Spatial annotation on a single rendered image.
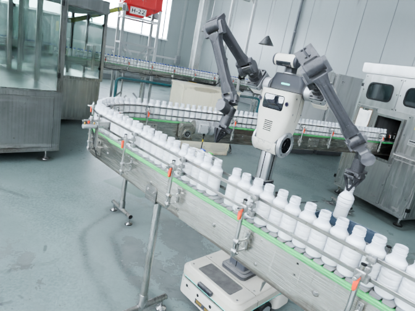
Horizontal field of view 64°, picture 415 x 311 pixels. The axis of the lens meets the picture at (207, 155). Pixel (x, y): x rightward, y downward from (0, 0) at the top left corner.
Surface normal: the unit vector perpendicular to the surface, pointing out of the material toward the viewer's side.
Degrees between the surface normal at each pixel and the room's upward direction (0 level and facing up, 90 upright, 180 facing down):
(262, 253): 90
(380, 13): 90
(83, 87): 90
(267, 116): 90
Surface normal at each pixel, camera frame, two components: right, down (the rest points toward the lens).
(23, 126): 0.66, 0.31
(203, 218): -0.73, 0.05
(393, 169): -0.89, -0.05
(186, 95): 0.41, 0.32
